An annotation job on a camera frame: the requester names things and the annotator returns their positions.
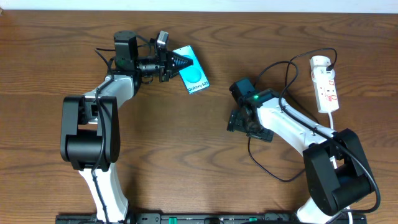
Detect Galaxy S25 smartphone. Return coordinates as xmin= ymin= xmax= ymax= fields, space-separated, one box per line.
xmin=174 ymin=45 xmax=210 ymax=94

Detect black charging cable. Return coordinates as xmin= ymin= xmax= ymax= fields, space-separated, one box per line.
xmin=248 ymin=47 xmax=338 ymax=183

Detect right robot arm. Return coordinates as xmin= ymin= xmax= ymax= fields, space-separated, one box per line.
xmin=227 ymin=78 xmax=379 ymax=223

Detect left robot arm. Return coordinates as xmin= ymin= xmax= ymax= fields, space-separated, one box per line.
xmin=55 ymin=30 xmax=193 ymax=223

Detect white charger plug adapter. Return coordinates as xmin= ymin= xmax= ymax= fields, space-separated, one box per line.
xmin=310 ymin=55 xmax=334 ymax=71

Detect white power strip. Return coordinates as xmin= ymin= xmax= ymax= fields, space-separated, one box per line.
xmin=311 ymin=67 xmax=339 ymax=113

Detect black left camera cable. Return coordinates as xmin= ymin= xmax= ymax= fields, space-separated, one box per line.
xmin=90 ymin=34 xmax=156 ymax=224

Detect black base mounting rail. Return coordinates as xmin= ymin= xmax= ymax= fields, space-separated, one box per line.
xmin=55 ymin=213 xmax=368 ymax=224

